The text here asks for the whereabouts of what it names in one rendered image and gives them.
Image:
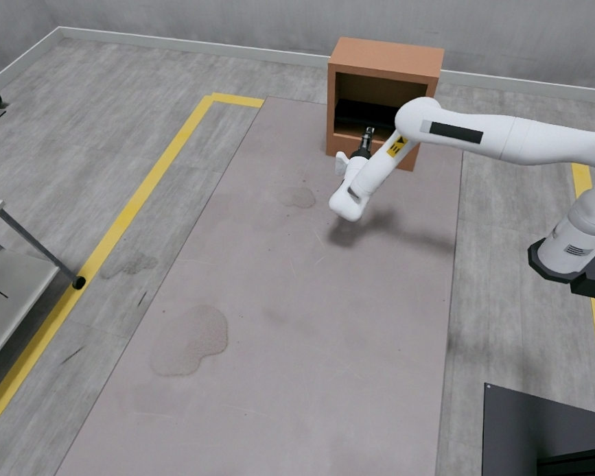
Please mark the brown open-front cabinet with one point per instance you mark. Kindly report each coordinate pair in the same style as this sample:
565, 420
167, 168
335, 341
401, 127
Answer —
417, 67

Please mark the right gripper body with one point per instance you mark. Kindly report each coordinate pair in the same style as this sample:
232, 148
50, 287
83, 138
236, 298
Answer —
363, 152

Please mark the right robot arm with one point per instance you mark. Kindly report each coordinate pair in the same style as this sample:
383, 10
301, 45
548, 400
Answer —
571, 244

